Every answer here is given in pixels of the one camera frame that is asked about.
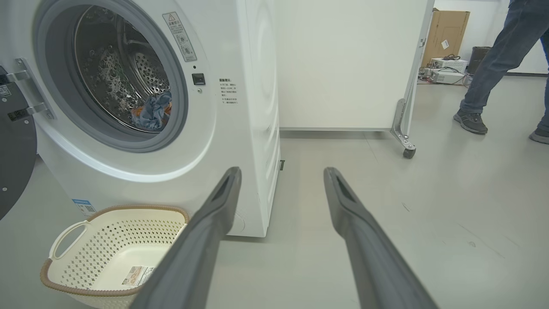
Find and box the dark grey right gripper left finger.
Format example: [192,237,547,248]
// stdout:
[130,167,242,309]

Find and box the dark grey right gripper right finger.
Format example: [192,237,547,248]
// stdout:
[323,167,438,309]

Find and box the blue garment with orange print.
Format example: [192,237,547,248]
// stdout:
[130,105,148,125]
[141,91,173,131]

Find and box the black round glass washer door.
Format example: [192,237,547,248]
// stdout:
[0,64,38,221]

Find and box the white front-load washing machine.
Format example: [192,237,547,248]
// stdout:
[0,0,282,238]

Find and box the stainless steel washer drum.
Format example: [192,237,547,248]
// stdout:
[74,5,172,133]

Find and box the silver metal door hinge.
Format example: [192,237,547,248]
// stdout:
[6,58,55,121]

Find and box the paper label inside basket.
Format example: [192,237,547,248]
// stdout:
[121,266,154,287]

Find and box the cream perforated laundry basket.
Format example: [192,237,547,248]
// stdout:
[40,205,190,309]

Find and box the blue energy label sticker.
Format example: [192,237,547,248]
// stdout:
[72,198,97,218]

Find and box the white electronic device box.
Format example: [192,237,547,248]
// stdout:
[430,57,468,73]
[430,70,466,85]

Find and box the white partition panel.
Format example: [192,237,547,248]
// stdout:
[274,0,436,132]

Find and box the grey warning label sticker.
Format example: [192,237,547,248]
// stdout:
[162,12,198,63]

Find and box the black waste bin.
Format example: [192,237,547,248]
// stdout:
[467,46,492,75]

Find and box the brown cardboard box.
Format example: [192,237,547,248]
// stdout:
[422,9,471,68]

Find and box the person in blue jeans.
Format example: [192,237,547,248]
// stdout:
[453,0,549,145]

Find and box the silver partition leg bracket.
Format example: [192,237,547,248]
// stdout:
[390,99,416,151]

